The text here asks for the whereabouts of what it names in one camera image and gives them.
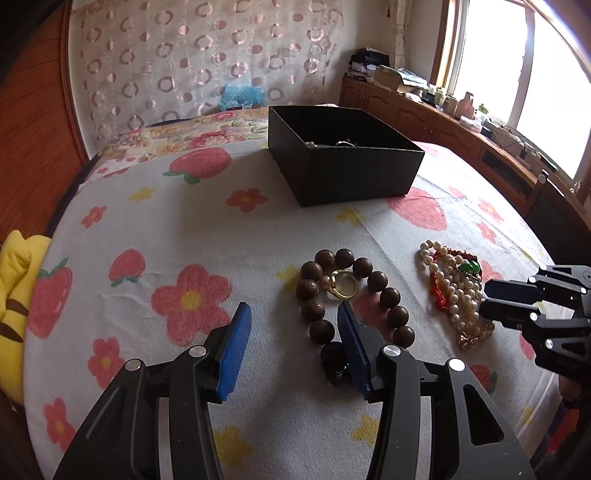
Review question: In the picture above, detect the dark wooden bead bracelet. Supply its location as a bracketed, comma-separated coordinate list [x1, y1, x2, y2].
[295, 248, 416, 384]

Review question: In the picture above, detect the gold pendant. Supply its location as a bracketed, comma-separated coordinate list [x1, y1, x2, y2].
[456, 330, 483, 352]

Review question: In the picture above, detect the wooden framed window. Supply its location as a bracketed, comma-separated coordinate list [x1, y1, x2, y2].
[431, 0, 591, 181]

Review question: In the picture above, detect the pearl necklace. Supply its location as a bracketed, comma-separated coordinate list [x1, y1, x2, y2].
[419, 240, 496, 335]

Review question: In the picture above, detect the long wooden cabinet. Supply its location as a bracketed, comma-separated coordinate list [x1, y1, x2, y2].
[339, 76, 591, 268]

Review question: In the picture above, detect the gold ring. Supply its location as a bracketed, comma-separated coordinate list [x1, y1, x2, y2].
[323, 269, 358, 301]

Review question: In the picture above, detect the blue plastic bag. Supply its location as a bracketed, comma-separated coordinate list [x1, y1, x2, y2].
[219, 84, 264, 110]

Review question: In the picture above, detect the beige window curtain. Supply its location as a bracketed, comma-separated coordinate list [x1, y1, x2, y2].
[387, 0, 411, 70]

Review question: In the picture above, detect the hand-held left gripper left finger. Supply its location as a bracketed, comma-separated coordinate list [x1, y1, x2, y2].
[53, 302, 253, 480]

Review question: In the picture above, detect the white device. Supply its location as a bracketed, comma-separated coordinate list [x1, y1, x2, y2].
[489, 117, 527, 153]

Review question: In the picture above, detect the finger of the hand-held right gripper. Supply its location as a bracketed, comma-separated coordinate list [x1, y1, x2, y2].
[484, 266, 591, 306]
[478, 298, 542, 332]

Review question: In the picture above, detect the circle patterned curtain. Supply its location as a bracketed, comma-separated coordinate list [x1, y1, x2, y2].
[69, 0, 347, 144]

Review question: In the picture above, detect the dark clothes pile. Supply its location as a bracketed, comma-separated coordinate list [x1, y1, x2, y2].
[347, 47, 391, 81]

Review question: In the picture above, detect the red bead bracelet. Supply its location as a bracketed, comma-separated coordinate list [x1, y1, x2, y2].
[429, 249, 483, 312]

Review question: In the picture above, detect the black jewelry box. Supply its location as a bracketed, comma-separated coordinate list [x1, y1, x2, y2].
[268, 105, 426, 208]

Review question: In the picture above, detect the person's right hand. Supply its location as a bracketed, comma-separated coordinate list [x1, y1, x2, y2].
[558, 375, 583, 409]

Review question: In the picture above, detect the floral blanket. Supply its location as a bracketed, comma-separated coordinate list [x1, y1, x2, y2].
[95, 104, 340, 171]

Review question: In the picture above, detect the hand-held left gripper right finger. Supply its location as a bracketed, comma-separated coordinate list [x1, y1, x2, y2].
[336, 301, 539, 480]

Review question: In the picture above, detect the yellow plush toy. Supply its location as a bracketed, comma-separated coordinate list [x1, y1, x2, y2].
[0, 229, 51, 407]

